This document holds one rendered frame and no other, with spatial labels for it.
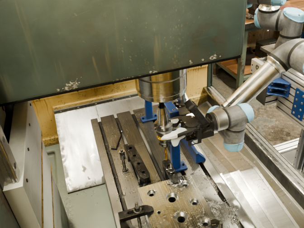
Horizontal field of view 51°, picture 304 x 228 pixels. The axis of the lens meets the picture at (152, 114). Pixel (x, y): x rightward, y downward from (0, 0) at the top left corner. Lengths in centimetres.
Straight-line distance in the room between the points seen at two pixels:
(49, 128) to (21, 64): 147
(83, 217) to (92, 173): 29
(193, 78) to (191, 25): 147
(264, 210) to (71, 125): 123
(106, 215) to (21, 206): 92
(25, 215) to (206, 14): 67
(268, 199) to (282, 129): 177
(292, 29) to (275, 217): 101
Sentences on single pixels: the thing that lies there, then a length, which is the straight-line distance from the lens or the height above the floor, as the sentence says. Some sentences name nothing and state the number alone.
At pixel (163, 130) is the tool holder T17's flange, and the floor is 131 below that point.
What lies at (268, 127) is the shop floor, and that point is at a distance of 335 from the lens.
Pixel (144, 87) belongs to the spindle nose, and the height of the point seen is 150.
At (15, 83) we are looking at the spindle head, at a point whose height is 162.
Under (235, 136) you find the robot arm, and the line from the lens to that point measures 122.
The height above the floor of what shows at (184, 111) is 122.
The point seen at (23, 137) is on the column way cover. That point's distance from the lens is 98.
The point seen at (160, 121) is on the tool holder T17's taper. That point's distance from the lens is 104.
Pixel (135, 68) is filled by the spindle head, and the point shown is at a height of 160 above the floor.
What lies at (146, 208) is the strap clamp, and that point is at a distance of 122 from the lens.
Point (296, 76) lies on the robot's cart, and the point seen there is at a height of 107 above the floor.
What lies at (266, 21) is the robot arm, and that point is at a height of 133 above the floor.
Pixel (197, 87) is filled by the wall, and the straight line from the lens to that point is 231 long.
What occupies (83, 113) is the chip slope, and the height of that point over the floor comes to 83.
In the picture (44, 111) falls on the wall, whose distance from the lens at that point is 214.
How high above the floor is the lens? 195
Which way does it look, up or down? 34 degrees down
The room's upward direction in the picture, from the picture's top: 5 degrees counter-clockwise
